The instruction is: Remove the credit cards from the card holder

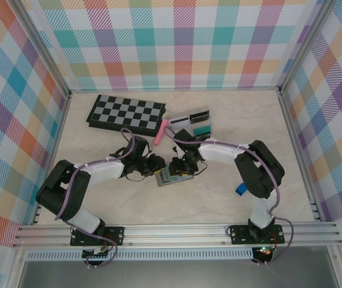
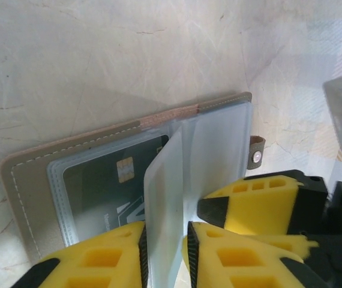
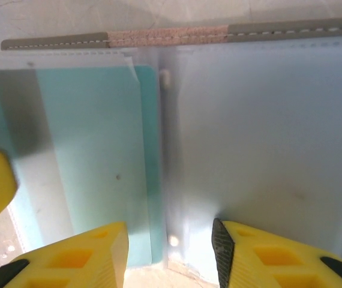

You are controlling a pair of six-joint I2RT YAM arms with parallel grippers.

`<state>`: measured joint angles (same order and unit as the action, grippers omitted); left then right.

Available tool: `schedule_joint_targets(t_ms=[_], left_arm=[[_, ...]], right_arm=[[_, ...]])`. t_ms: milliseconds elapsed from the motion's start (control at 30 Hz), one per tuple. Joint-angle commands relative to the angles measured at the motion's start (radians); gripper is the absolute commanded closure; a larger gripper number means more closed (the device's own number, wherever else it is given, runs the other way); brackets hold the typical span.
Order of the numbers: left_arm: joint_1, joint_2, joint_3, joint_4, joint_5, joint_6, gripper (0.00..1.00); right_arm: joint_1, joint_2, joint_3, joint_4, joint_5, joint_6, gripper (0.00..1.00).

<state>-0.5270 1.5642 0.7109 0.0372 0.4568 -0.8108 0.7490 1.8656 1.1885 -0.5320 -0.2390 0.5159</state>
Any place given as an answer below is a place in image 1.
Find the beige card holder with sleeves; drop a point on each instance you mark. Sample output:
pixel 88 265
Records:
pixel 177 181

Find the teal card with black stripe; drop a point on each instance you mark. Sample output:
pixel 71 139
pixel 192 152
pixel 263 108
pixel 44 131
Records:
pixel 203 130

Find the glossy black card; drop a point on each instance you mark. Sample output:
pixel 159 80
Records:
pixel 199 118

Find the white card with black stripe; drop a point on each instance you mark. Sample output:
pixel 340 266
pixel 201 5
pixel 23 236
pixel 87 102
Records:
pixel 179 118

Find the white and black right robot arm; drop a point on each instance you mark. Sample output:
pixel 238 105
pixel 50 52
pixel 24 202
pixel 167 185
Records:
pixel 219 153

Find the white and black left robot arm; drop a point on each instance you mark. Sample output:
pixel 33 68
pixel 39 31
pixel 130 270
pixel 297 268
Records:
pixel 105 169

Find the pink marker pen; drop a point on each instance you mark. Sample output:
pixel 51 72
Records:
pixel 160 133

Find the clear plastic organizer box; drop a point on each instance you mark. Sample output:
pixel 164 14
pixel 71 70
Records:
pixel 201 108

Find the black and grey chessboard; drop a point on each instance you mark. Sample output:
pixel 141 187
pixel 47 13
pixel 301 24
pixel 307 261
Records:
pixel 123 111

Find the blue plastic block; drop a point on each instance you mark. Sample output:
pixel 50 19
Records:
pixel 241 190

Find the small circuit board with lights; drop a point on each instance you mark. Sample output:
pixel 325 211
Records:
pixel 264 250

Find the aluminium mounting rail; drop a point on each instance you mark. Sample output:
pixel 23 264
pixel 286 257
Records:
pixel 174 232

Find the aluminium frame post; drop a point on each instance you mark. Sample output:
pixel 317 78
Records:
pixel 45 49
pixel 304 45

